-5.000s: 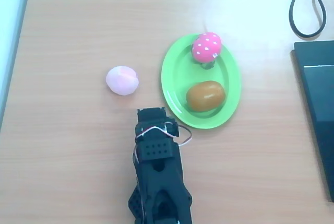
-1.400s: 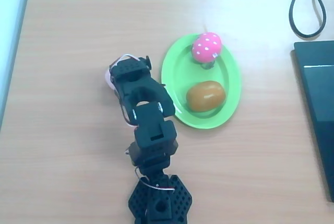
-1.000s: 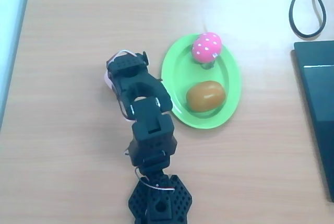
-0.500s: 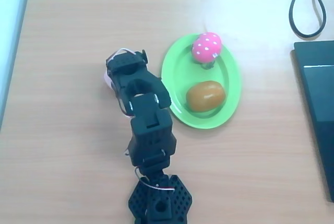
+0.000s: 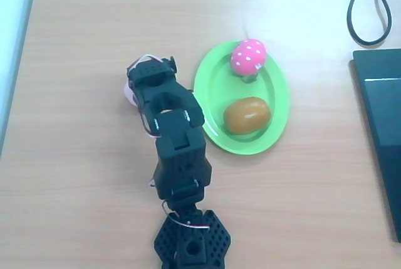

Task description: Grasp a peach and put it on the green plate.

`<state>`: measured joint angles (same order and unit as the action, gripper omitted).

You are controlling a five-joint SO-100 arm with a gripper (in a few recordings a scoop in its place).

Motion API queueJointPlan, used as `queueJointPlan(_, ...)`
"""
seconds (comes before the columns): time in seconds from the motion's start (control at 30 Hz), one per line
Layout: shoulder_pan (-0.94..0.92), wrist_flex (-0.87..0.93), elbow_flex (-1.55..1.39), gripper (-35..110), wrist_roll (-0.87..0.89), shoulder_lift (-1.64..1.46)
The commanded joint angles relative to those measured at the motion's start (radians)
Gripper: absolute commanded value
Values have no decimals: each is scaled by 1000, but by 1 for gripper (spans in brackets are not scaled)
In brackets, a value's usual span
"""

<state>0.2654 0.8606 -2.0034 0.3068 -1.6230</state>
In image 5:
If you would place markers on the black laptop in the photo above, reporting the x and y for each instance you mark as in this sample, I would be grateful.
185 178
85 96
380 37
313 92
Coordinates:
383 118

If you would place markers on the pink plush peach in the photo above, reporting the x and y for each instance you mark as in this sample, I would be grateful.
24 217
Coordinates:
127 91

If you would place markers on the green oval plate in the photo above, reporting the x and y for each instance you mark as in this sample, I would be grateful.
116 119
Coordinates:
275 93

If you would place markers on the brown toy kiwi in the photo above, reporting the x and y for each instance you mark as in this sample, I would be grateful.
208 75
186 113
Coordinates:
247 115

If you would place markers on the pink white-dotted plush strawberry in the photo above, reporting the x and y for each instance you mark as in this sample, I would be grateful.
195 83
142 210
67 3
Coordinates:
249 55

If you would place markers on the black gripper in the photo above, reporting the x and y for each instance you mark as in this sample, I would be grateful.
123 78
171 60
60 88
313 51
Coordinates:
152 70

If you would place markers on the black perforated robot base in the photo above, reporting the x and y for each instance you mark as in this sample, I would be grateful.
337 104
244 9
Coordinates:
216 237

